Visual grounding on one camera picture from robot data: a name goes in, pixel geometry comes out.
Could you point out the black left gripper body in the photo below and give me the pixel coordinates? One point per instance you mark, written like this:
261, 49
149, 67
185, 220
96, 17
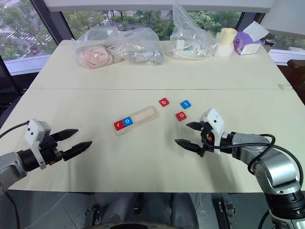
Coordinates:
48, 149

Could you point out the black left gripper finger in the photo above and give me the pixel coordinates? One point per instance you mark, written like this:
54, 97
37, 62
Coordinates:
65, 134
77, 149

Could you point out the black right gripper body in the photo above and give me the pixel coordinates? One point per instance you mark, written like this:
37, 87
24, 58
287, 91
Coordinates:
205, 132

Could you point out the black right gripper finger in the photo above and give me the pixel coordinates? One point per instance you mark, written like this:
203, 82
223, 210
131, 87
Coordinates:
196, 125
190, 145

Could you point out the red letter tile o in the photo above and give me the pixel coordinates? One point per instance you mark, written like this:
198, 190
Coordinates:
181, 116

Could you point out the blue letter tile t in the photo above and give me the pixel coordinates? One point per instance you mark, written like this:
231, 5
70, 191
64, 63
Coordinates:
185, 104

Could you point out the red letter tile b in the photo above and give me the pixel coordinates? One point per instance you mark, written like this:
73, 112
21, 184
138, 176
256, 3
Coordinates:
164, 102

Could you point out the row of letter blocks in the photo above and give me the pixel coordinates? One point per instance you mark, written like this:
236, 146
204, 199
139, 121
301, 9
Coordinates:
145, 114

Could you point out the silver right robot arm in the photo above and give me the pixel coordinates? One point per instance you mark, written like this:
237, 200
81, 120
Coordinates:
274, 167

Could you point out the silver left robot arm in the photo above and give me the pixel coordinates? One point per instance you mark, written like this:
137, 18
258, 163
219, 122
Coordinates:
12, 164

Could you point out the red letter tile r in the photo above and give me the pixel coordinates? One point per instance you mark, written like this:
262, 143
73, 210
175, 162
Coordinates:
118, 125

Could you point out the blue letter tile o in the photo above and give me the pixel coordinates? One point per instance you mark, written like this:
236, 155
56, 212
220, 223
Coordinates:
127, 121

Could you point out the dark grey rounded shape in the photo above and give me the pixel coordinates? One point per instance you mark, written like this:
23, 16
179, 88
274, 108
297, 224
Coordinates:
183, 212
121, 210

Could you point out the pink plush cloth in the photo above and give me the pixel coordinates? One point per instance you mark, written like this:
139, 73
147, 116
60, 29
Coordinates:
95, 57

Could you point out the grey cylinder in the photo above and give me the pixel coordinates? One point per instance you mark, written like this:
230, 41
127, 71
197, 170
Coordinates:
145, 56

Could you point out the cream cylindrical cup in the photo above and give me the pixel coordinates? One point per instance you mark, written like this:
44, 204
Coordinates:
228, 37

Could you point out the purple tissue box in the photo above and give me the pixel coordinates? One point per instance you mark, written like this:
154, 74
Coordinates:
247, 46

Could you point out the tall clear plastic bag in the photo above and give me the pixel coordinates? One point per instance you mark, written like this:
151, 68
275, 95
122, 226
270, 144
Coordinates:
188, 31

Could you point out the black rounded base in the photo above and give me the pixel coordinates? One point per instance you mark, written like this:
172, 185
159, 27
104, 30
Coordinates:
133, 226

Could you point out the clear bag with pink cloth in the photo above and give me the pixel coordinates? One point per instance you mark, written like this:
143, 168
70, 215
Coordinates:
90, 40

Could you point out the clear bag with grey cylinder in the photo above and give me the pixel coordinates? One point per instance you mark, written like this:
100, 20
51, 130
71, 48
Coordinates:
145, 40

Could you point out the dark chair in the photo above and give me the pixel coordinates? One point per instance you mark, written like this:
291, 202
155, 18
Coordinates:
295, 76

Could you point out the dark lidded jar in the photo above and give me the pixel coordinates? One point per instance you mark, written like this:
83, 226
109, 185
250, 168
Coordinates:
269, 45

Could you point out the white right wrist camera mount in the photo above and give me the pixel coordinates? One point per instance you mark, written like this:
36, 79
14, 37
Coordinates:
214, 119

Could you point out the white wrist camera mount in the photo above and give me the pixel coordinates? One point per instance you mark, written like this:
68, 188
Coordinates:
214, 119
33, 133

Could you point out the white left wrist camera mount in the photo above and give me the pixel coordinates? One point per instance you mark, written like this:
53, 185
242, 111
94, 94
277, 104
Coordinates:
33, 133

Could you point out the black metal bracket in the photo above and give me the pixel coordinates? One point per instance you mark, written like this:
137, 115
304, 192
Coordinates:
91, 214
226, 212

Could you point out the dark window frame post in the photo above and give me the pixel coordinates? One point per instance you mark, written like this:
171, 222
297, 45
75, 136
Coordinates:
241, 20
47, 16

